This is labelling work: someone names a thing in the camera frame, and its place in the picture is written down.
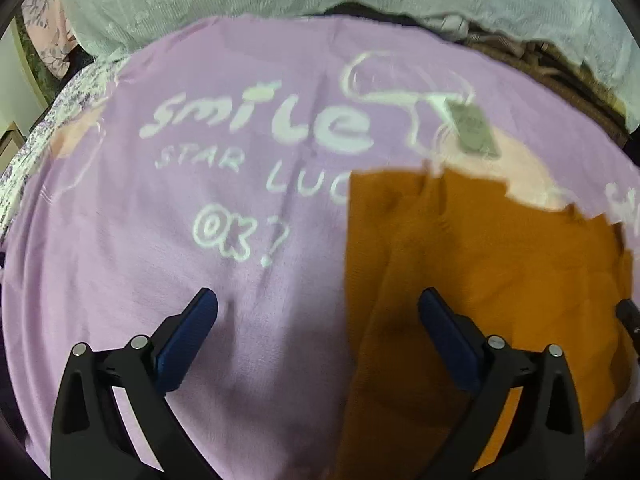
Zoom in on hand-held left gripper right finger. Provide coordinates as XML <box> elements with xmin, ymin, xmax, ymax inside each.
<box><xmin>417</xmin><ymin>287</ymin><xmax>586</xmax><ymax>480</ymax></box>

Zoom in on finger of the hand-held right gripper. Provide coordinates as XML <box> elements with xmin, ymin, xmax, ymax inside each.
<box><xmin>616</xmin><ymin>299</ymin><xmax>640</xmax><ymax>352</ymax></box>

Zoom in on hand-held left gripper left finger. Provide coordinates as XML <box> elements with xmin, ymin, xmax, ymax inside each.
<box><xmin>50</xmin><ymin>287</ymin><xmax>218</xmax><ymax>480</ymax></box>

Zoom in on orange knit cat cardigan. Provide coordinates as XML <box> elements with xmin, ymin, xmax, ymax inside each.
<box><xmin>339</xmin><ymin>167</ymin><xmax>640</xmax><ymax>480</ymax></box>

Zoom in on purple printed blanket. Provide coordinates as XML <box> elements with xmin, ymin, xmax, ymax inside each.
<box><xmin>0</xmin><ymin>15</ymin><xmax>640</xmax><ymax>480</ymax></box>

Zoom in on paper hang tag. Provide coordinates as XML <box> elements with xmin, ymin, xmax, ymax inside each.
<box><xmin>445</xmin><ymin>100</ymin><xmax>502</xmax><ymax>160</ymax></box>

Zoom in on brown woven mat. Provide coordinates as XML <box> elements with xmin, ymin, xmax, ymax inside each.
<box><xmin>465</xmin><ymin>30</ymin><xmax>631</xmax><ymax>136</ymax></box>

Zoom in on purple floral bed sheet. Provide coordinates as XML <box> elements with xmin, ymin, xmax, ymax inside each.
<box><xmin>0</xmin><ymin>57</ymin><xmax>126</xmax><ymax>231</ymax></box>

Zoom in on wooden furniture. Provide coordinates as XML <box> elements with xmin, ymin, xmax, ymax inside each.
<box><xmin>0</xmin><ymin>25</ymin><xmax>48</xmax><ymax>166</ymax></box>

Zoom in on pink floral cloth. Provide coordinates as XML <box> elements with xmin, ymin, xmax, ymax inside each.
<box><xmin>22</xmin><ymin>0</ymin><xmax>81</xmax><ymax>81</ymax></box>

